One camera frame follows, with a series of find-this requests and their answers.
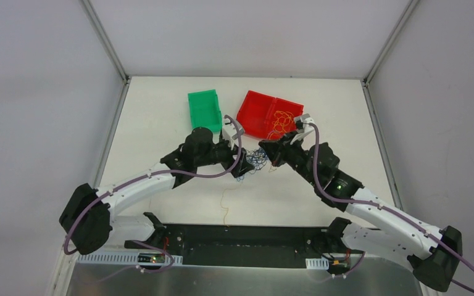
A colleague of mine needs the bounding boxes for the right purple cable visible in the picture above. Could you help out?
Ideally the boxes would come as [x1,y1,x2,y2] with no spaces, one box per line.
[302,120,474,296]

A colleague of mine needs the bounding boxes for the red plastic double bin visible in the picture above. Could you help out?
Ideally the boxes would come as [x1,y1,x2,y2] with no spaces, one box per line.
[237,90,304,139]

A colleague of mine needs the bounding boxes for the blue black wire bundle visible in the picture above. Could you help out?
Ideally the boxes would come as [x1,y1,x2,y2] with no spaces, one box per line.
[235,147,277,183]

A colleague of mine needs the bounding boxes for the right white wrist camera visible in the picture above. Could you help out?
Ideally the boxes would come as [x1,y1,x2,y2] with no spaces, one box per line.
[290,113,315,144]

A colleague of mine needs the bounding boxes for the yellow thin wire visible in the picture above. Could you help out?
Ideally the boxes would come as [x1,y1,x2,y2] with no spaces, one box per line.
[220,186,242,227]

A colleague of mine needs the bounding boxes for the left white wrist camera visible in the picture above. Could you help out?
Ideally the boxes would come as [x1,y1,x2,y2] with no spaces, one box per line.
[219,118,244,149]

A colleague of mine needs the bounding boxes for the yellow wires in red bin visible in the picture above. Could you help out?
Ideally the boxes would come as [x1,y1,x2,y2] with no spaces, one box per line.
[266,110,297,141]

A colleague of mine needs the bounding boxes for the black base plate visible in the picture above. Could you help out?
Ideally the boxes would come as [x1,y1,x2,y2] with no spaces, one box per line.
[145,224,348,268]

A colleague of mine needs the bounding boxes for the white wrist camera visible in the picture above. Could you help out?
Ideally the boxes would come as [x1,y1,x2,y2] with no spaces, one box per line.
[290,113,315,144]
[219,118,244,149]

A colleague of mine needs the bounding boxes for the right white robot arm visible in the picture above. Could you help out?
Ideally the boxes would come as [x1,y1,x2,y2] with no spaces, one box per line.
[259,132,462,292]

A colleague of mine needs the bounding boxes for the green plastic bin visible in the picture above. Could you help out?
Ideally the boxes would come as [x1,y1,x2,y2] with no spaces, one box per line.
[188,89,222,133]

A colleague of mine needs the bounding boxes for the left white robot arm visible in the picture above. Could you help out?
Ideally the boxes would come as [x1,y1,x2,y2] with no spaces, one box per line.
[59,123,253,255]

